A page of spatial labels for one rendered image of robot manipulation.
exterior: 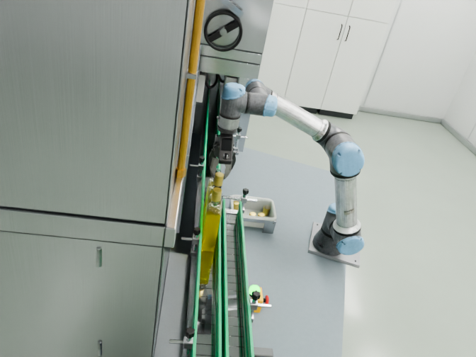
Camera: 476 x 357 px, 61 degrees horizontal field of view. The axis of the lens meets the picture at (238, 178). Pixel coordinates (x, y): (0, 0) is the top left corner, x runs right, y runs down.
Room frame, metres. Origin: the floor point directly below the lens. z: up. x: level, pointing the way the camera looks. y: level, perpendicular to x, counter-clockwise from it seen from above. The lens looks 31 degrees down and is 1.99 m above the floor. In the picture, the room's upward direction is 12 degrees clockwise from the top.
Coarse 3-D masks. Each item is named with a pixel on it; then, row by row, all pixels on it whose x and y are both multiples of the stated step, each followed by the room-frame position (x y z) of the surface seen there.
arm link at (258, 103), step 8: (256, 88) 1.41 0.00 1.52; (248, 96) 1.32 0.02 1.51; (256, 96) 1.33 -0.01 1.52; (264, 96) 1.34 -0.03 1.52; (272, 96) 1.35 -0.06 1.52; (248, 104) 1.30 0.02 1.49; (256, 104) 1.31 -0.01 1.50; (264, 104) 1.32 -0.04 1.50; (272, 104) 1.33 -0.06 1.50; (248, 112) 1.31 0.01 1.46; (256, 112) 1.31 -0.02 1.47; (264, 112) 1.32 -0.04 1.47; (272, 112) 1.32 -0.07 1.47
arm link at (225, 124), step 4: (220, 116) 1.31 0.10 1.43; (220, 120) 1.30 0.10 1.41; (224, 120) 1.29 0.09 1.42; (228, 120) 1.29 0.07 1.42; (232, 120) 1.30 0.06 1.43; (236, 120) 1.30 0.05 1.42; (220, 124) 1.30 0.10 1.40; (224, 124) 1.29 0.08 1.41; (228, 124) 1.29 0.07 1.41; (232, 124) 1.30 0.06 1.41; (236, 124) 1.31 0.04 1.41; (224, 128) 1.29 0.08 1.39; (228, 128) 1.29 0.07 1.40; (232, 128) 1.30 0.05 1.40; (236, 128) 1.31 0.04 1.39
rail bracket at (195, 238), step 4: (196, 228) 1.19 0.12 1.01; (196, 232) 1.18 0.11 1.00; (196, 236) 1.18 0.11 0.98; (188, 240) 1.18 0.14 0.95; (192, 240) 1.18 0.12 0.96; (196, 240) 1.18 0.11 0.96; (196, 244) 1.19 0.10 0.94; (192, 248) 1.19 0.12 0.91; (192, 252) 1.18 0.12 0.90; (196, 252) 1.18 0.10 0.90; (192, 256) 1.18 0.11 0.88
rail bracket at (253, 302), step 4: (252, 292) 0.94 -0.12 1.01; (256, 292) 0.94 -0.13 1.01; (252, 296) 0.93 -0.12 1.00; (256, 296) 0.92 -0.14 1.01; (260, 296) 0.93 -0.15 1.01; (252, 300) 0.93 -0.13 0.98; (256, 300) 0.93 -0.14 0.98; (252, 304) 0.93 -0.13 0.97; (256, 304) 0.93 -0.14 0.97; (260, 304) 0.94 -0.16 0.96; (264, 304) 0.94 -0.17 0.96; (268, 304) 0.95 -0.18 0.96; (252, 308) 0.92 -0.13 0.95; (256, 308) 0.93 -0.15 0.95; (252, 312) 0.93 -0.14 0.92; (252, 316) 0.93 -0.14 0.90; (252, 320) 0.92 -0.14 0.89
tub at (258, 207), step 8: (232, 200) 1.67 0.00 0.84; (240, 200) 1.72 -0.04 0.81; (264, 200) 1.74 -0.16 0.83; (272, 200) 1.74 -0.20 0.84; (232, 208) 1.60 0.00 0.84; (248, 208) 1.72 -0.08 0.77; (256, 208) 1.73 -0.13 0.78; (272, 208) 1.68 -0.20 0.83; (248, 216) 1.56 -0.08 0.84; (256, 216) 1.58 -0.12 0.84; (264, 216) 1.69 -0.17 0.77; (272, 216) 1.64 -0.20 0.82
